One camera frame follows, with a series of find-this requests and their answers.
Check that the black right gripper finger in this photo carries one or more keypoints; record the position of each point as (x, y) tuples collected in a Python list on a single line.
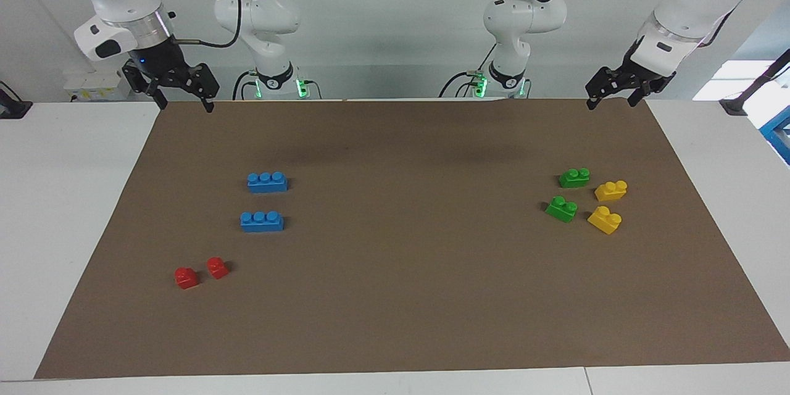
[(207, 81), (141, 80)]

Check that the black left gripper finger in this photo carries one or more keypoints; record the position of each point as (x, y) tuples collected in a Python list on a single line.
[(651, 85), (605, 81)]

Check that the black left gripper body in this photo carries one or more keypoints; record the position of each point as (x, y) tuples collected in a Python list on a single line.
[(640, 68)]

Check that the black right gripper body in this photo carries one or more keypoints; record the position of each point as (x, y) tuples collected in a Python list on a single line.
[(157, 63)]

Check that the green two-stud toy block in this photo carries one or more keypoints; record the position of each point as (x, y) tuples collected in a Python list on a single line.
[(561, 210), (574, 179)]

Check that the blue three-stud toy block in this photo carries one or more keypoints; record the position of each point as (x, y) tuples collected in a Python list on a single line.
[(262, 222), (266, 183)]

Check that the yellow two-stud toy block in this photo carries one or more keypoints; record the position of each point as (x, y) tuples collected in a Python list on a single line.
[(611, 191), (605, 220)]

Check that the red one-stud toy block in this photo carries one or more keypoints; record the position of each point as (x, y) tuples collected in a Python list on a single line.
[(186, 278), (217, 268)]

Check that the black table clamp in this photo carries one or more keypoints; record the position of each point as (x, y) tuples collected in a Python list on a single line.
[(13, 106)]

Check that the brown table mat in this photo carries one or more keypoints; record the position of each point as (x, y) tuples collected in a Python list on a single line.
[(395, 296)]

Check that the white wall box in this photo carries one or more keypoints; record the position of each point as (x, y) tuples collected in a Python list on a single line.
[(92, 87)]

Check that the black camera stand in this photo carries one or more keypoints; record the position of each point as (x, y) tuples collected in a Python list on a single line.
[(750, 89)]

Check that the blue frame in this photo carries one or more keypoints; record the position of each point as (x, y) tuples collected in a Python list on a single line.
[(779, 133)]

